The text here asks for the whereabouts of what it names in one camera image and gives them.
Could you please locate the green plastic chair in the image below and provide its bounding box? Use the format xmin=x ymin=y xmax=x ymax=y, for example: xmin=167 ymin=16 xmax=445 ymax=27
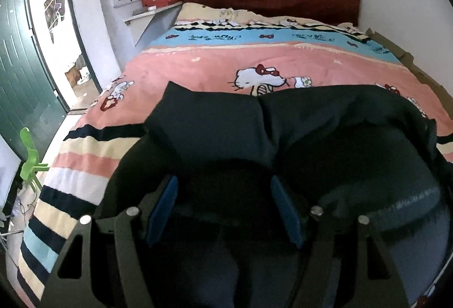
xmin=19 ymin=128 xmax=50 ymax=192

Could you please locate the striped cartoon printed blanket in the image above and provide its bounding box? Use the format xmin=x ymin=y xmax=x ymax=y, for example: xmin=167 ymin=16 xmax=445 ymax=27
xmin=16 ymin=2 xmax=453 ymax=308

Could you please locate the white wall shelf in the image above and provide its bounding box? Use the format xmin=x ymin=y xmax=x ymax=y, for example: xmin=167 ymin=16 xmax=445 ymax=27
xmin=124 ymin=2 xmax=183 ymax=49

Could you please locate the brown cardboard sheet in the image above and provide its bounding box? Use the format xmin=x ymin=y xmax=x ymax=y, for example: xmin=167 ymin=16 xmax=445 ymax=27
xmin=366 ymin=28 xmax=453 ymax=100

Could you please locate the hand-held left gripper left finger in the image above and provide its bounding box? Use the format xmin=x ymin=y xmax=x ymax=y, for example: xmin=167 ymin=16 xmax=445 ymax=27
xmin=40 ymin=174 xmax=179 ymax=308

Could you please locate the dark green door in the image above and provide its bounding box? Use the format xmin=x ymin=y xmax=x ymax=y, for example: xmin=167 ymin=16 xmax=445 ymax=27
xmin=0 ymin=0 xmax=68 ymax=160

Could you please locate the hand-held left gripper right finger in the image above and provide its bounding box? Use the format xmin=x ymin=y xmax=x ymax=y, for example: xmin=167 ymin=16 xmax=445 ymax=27
xmin=271 ymin=175 xmax=407 ymax=308

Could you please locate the black puffer jacket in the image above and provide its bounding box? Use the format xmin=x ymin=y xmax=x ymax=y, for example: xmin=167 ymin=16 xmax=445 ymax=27
xmin=94 ymin=81 xmax=453 ymax=308

